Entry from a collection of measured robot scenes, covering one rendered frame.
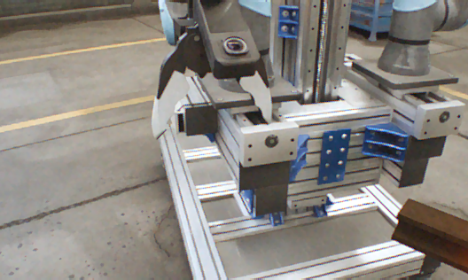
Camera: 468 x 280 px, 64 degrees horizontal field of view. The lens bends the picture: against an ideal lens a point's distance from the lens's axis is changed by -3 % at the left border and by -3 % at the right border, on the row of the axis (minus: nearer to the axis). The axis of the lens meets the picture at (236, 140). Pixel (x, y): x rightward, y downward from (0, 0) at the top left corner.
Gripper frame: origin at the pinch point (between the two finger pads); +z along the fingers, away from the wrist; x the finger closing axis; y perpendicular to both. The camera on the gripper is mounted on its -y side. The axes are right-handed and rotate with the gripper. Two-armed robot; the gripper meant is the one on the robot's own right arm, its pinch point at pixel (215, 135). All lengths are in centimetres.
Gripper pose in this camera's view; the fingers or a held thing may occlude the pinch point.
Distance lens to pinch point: 50.1
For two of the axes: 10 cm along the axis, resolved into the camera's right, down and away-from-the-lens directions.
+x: -9.6, 1.3, -2.5
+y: -2.8, -4.5, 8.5
